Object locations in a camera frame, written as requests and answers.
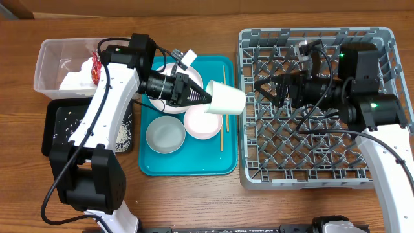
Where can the wooden chopstick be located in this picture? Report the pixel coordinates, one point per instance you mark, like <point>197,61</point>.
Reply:
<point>226,116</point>
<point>221,139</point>

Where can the teal plastic tray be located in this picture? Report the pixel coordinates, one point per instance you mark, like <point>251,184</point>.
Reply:
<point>194,157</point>

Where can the white paper cup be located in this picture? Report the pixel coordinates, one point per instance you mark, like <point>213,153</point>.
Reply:
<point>225,99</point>

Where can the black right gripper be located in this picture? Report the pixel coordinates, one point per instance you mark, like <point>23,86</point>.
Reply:
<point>288,90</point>

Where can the pink bowl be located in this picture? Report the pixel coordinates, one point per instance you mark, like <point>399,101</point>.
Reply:
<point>201,125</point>

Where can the wooden chopstick left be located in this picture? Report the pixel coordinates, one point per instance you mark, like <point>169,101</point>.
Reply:
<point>221,139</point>

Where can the black tray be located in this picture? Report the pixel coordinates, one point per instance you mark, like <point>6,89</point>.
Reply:
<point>51,116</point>

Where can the rice food waste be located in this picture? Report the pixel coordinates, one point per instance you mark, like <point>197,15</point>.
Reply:
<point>69,118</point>

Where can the grey dishwasher rack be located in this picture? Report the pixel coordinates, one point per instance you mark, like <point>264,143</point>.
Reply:
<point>273,155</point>

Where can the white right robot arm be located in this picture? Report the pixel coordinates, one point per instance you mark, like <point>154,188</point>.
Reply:
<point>376,120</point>

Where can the grey bowl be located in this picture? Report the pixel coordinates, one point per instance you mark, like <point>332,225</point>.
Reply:
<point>165,134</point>

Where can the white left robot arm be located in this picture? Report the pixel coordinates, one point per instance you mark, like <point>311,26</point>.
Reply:
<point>89,182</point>

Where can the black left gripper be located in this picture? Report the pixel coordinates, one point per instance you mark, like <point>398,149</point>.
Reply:
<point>183,91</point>

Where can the clear plastic waste bin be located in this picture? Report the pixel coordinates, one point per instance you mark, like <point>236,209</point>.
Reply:
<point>58,57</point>

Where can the red snack wrapper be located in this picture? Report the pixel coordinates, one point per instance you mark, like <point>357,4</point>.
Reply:
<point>96,68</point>

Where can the wooden chopstick right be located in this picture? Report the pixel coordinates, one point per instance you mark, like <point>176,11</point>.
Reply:
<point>226,116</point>

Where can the crumpled white tissue left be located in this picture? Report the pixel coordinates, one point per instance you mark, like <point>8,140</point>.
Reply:
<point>81,80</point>

